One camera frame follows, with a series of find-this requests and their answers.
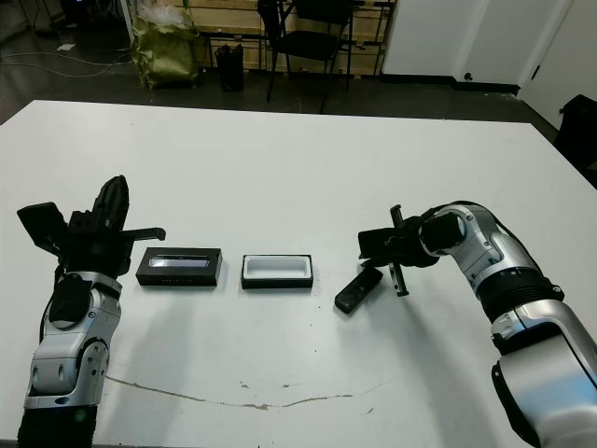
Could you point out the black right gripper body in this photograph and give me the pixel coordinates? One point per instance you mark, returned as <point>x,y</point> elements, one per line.
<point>410,242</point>

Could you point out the black seat back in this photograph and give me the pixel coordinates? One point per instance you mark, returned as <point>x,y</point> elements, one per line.
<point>578,135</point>

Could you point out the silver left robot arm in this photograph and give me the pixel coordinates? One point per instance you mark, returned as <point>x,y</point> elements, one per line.
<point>70,354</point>

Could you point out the slim black camera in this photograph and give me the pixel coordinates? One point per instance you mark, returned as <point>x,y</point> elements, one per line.
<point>356,291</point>

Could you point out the green sack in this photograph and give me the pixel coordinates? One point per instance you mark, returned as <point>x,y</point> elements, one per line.
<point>163,60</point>

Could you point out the black waste bin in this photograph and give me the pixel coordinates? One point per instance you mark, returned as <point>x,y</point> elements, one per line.
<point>231,70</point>

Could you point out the black box base white insert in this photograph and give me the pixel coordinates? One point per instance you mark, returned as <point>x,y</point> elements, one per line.
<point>277,270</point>

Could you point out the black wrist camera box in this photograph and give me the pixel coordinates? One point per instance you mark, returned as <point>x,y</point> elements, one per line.
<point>39,224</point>
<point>378,242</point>

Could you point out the black chair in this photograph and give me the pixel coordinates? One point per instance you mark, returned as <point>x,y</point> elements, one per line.
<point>310,44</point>

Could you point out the white paper sheet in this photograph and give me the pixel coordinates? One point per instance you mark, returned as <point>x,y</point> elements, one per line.
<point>66,47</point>

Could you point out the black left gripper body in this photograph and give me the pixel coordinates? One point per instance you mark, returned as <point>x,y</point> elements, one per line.
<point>95,249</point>

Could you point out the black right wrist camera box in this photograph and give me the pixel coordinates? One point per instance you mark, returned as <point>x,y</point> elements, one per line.
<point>378,242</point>

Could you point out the clear plastic bag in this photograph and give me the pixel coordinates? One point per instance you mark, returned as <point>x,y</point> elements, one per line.
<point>163,18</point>

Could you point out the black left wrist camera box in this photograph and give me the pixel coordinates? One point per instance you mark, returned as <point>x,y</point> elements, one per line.
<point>39,224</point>

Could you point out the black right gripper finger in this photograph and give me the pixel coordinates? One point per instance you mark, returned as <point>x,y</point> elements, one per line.
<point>375,263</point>

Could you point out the black box lid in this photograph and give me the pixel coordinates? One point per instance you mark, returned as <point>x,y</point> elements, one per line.
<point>179,270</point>

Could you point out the black door stopper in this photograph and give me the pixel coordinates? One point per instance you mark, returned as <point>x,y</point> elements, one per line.
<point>467,77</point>

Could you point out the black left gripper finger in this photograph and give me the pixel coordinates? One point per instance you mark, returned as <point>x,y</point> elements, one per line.
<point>105,203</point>
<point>121,203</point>

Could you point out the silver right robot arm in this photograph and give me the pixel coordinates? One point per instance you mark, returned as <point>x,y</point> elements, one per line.
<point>527,317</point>

